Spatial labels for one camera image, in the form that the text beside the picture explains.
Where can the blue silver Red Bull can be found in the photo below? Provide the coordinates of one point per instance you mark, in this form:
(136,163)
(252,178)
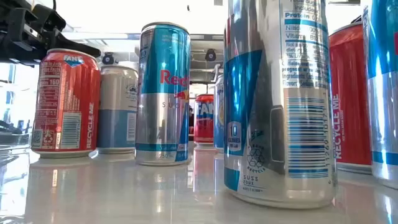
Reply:
(161,93)
(384,93)
(280,109)

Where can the long white ceiling light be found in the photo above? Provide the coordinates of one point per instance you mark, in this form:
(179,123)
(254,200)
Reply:
(102,35)

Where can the black dome camera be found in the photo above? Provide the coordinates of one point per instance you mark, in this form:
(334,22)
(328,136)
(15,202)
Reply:
(210,55)
(108,59)

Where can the white and blue soda can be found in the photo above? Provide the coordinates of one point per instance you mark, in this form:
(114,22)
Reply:
(116,109)
(219,124)

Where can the red Fanta soda can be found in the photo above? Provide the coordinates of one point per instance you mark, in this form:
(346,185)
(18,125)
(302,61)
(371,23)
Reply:
(203,121)
(65,102)
(351,93)

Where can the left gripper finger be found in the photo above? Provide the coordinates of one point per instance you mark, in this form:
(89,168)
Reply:
(74,46)

